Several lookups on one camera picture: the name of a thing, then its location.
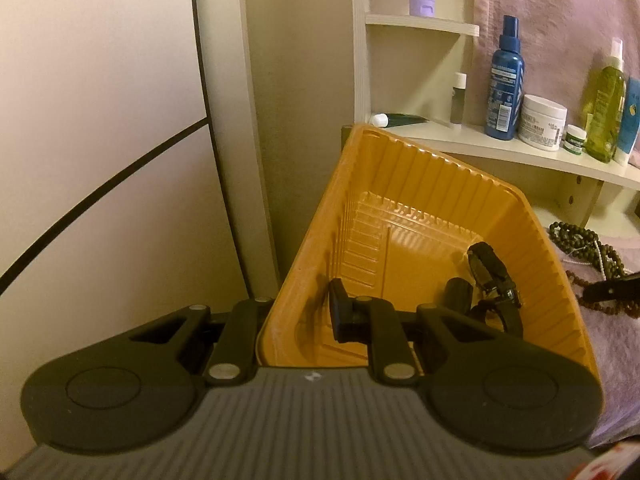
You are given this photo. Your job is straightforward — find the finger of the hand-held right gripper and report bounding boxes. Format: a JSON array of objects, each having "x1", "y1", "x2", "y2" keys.
[{"x1": 580, "y1": 270, "x2": 640, "y2": 307}]

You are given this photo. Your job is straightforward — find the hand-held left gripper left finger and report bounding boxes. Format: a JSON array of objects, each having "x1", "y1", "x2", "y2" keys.
[{"x1": 127, "y1": 297, "x2": 273, "y2": 387}]

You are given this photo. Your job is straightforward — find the black watch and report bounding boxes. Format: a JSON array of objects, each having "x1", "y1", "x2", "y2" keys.
[{"x1": 467, "y1": 241, "x2": 525, "y2": 335}]

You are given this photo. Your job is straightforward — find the white and blue tube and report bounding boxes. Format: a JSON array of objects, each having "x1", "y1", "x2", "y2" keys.
[{"x1": 614, "y1": 77, "x2": 640, "y2": 167}]

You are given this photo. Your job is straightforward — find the green spray bottle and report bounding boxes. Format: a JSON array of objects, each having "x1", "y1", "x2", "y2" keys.
[{"x1": 584, "y1": 39, "x2": 629, "y2": 163}]

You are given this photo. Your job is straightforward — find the pink fluffy mat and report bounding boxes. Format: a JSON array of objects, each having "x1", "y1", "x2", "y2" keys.
[{"x1": 530, "y1": 205, "x2": 640, "y2": 453}]

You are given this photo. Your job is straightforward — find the dark green tube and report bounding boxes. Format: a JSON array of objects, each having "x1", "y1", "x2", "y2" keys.
[{"x1": 370, "y1": 112, "x2": 429, "y2": 128}]

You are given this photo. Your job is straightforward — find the white cream jar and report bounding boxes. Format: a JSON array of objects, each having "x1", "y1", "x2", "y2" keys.
[{"x1": 517, "y1": 95, "x2": 569, "y2": 152}]

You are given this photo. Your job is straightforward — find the cream shelf unit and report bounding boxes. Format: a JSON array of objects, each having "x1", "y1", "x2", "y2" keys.
[{"x1": 350, "y1": 0, "x2": 640, "y2": 241}]

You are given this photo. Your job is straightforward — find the red and white object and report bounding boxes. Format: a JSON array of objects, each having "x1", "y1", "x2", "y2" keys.
[{"x1": 570, "y1": 439, "x2": 640, "y2": 480}]

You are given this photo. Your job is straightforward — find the pearl bracelet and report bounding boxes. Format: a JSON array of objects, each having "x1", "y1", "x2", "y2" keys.
[{"x1": 560, "y1": 239, "x2": 613, "y2": 278}]

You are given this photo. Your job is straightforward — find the orange plastic tray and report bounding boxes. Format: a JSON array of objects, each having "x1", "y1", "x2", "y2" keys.
[{"x1": 255, "y1": 122, "x2": 603, "y2": 396}]

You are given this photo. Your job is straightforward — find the blue spray bottle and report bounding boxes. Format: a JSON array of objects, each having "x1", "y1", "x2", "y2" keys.
[{"x1": 484, "y1": 15, "x2": 526, "y2": 141}]

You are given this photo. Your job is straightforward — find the pink hanging towel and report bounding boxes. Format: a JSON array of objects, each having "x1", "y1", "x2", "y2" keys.
[{"x1": 472, "y1": 0, "x2": 640, "y2": 168}]

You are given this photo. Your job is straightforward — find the white panel with black line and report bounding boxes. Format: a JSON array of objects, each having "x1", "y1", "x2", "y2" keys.
[{"x1": 0, "y1": 0, "x2": 251, "y2": 453}]

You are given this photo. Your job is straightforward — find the small green-label jar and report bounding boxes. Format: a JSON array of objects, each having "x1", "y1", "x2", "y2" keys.
[{"x1": 562, "y1": 125, "x2": 587, "y2": 155}]

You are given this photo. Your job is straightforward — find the dark green bead necklace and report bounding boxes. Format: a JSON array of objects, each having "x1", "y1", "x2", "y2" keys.
[{"x1": 549, "y1": 222, "x2": 628, "y2": 277}]

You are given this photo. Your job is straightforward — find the small white-capped stick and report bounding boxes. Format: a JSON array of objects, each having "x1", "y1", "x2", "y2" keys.
[{"x1": 450, "y1": 72, "x2": 468, "y2": 125}]

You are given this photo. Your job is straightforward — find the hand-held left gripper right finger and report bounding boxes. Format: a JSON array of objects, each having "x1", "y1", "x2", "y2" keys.
[{"x1": 327, "y1": 277, "x2": 506, "y2": 387}]

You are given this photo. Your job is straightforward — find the brown bead necklace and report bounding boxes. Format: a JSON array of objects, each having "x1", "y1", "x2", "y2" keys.
[{"x1": 565, "y1": 270, "x2": 640, "y2": 319}]

